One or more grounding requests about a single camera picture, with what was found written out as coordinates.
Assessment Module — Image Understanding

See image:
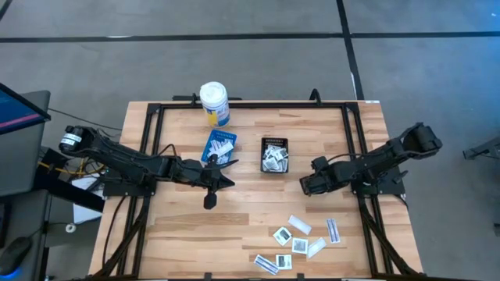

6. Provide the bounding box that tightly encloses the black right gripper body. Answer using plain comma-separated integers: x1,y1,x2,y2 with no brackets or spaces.
299,170,335,197

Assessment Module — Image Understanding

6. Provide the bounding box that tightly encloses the black computer mouse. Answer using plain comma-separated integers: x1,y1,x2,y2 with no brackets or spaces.
0,235,33,279

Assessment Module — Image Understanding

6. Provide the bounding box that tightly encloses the grey stand leg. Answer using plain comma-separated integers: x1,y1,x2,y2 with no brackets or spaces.
462,135,500,161

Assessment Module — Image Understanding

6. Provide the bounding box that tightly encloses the blue striped fabric bandage packet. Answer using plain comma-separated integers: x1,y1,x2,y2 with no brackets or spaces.
326,218,341,244
253,254,280,276

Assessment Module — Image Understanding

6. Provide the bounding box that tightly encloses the disinfecting wipes canister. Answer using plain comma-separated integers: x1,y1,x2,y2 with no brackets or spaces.
198,80,231,129

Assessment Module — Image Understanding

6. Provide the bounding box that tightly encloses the computer monitor screen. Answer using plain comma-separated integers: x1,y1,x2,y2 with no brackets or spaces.
0,82,52,136

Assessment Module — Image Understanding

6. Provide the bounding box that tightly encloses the black desk beam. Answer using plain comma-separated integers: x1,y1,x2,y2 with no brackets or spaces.
33,147,106,214

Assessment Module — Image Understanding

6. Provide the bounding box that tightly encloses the blue plastic basket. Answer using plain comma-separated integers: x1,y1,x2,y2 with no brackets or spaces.
200,129,238,165

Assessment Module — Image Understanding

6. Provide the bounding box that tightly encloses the thin black cable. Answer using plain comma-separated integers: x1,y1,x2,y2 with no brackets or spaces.
47,107,123,132

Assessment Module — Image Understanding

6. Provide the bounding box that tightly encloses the white paper sheet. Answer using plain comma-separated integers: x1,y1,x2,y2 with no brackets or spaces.
71,176,105,225

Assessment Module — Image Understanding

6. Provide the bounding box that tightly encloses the black plastic basket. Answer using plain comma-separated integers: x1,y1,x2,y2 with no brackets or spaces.
260,136,290,173

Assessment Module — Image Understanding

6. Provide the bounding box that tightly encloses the yellow cable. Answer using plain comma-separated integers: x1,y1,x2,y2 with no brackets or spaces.
37,155,109,177

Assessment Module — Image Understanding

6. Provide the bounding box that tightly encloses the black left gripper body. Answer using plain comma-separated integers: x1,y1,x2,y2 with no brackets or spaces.
175,156,216,188

